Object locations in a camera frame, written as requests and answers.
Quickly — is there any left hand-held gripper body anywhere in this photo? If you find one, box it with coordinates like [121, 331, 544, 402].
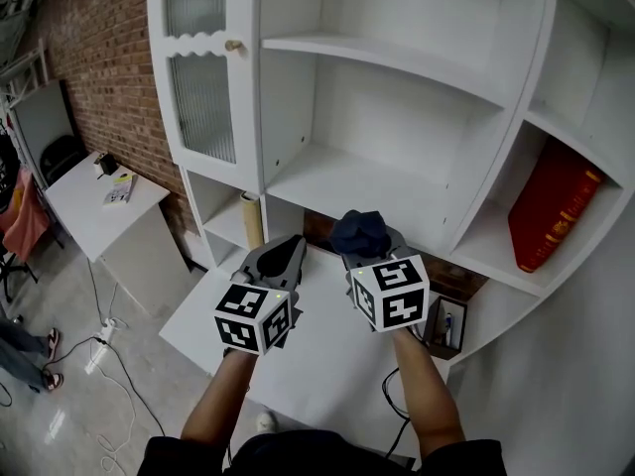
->
[213, 268, 305, 356]

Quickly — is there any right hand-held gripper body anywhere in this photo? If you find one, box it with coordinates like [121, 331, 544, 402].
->
[344, 254, 431, 334]

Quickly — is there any dark blue wiping cloth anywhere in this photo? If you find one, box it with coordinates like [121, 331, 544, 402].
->
[329, 209, 389, 256]

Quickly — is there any white shelf cabinet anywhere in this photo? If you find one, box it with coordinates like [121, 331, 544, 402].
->
[146, 0, 635, 366]

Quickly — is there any person's left forearm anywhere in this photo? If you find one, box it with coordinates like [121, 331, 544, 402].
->
[181, 349, 259, 448]

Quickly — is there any person's right forearm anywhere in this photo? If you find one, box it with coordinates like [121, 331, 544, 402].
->
[393, 327, 466, 460]

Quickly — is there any white table top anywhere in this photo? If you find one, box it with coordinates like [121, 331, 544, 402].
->
[158, 245, 490, 460]

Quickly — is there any beige book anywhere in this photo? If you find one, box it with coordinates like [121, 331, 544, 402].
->
[240, 190, 263, 250]

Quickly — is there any black pen holder box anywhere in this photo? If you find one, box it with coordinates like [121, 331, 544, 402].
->
[424, 295, 468, 361]

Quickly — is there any small white table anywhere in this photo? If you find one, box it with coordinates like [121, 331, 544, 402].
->
[44, 151, 192, 316]

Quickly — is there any ribbed glass cabinet door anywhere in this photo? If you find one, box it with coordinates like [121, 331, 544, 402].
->
[147, 0, 264, 192]

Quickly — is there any person's clothing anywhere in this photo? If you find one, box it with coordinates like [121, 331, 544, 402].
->
[137, 428, 507, 476]

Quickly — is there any red hardcover book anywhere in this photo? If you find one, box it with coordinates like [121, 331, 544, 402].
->
[507, 136, 605, 274]

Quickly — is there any white yellow booklet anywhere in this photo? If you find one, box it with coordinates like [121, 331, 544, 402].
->
[102, 174, 138, 206]

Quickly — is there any black folding chair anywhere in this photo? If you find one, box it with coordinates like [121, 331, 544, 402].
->
[39, 135, 83, 185]

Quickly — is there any pink cloth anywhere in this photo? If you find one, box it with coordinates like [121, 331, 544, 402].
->
[0, 166, 51, 262]

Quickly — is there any black office chair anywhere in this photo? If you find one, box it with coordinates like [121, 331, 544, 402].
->
[0, 238, 40, 304]

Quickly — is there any white partition panel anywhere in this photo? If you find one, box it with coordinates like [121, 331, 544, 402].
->
[9, 79, 80, 187]

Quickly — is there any white metal rack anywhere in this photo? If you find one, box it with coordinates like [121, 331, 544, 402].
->
[0, 37, 51, 108]

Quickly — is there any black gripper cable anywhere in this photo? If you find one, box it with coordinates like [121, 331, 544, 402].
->
[381, 367, 413, 460]

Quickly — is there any black floor cable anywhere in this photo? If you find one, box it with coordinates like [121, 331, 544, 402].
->
[42, 258, 168, 438]

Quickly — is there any white floor cable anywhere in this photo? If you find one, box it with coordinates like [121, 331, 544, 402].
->
[88, 280, 138, 475]

